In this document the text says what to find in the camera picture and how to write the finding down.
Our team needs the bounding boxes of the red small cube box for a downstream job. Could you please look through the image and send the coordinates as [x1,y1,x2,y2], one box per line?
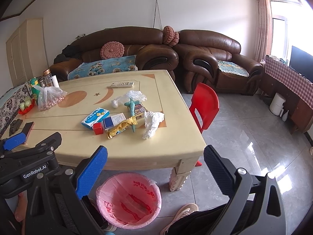
[92,122,104,135]

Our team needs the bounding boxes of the blue cartoon medicine box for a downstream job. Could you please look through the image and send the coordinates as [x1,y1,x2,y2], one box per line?
[81,107,110,130]

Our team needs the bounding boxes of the blue white medicine box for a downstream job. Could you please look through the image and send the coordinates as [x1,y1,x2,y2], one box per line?
[102,113,126,130]

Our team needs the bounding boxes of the yellow snack wrapper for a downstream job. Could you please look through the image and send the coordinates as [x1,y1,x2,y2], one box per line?
[107,116,137,139]

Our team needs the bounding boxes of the poker card box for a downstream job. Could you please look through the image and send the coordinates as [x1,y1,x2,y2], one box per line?
[134,103,147,120]

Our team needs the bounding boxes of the green clay sword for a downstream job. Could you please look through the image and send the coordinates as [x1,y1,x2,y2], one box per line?
[124,98,141,122]

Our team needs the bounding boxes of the white tissue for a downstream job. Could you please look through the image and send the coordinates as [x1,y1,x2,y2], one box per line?
[143,111,165,139]

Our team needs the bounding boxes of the clear plastic bag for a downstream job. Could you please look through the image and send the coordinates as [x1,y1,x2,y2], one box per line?
[111,90,147,108]

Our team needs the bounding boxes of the pink lined trash bin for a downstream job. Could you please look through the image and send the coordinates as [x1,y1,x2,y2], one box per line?
[95,172,162,230]

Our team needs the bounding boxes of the black folded glove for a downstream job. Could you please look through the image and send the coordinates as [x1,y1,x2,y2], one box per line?
[9,119,23,136]

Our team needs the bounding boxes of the black smartphone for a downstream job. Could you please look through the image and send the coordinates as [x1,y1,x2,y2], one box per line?
[22,122,34,138]

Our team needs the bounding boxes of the patterned side cloth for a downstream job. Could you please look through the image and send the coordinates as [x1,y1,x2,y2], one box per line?
[0,82,31,136]

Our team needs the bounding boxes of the red fruit plate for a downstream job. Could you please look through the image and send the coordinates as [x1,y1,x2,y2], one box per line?
[18,96,35,115]

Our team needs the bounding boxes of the plastic bag of peanuts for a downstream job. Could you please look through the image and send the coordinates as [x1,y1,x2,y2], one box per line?
[35,85,67,111]

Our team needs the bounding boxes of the green bottle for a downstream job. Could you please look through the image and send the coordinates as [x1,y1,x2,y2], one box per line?
[29,78,40,103]

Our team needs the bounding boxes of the glass jar with gold lid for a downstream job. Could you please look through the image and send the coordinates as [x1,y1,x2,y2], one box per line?
[43,69,54,87]

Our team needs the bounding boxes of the red plastic chair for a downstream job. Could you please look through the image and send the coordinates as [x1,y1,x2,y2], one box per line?
[189,82,220,167]

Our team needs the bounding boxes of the cream coffee table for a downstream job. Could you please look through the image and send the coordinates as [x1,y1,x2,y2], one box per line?
[2,69,208,192]

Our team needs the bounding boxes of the white air fryer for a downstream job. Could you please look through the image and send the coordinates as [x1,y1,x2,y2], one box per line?
[270,92,286,117]

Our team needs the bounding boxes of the white remote control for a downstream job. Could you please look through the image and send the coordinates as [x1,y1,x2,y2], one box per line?
[108,82,134,88]

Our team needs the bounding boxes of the cream cabinet door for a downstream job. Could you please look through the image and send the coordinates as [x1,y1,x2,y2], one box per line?
[6,18,49,87]

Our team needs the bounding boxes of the blue floral blanket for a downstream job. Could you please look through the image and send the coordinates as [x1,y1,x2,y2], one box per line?
[67,55,138,80]

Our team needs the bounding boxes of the armchair seat cloth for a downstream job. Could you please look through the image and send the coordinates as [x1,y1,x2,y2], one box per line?
[217,60,249,78]

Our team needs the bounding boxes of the checkered tablecloth cabinet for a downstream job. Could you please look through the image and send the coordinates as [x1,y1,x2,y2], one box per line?
[260,56,312,133]

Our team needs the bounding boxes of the pink round cushion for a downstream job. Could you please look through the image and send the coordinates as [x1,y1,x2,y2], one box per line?
[100,41,125,60]

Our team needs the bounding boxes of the brown leather armchair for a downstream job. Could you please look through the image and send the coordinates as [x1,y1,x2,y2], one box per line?
[173,30,264,96]

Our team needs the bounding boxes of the black television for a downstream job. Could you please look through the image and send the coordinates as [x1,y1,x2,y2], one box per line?
[289,46,313,82]

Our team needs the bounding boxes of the brown leather sofa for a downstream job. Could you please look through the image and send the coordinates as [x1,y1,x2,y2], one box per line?
[49,26,179,81]

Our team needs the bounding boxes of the pink curtain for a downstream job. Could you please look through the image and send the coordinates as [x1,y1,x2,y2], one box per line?
[255,0,273,62]

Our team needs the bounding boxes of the pink round cushions on sofa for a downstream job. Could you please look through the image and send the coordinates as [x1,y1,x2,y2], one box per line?
[163,25,179,47]

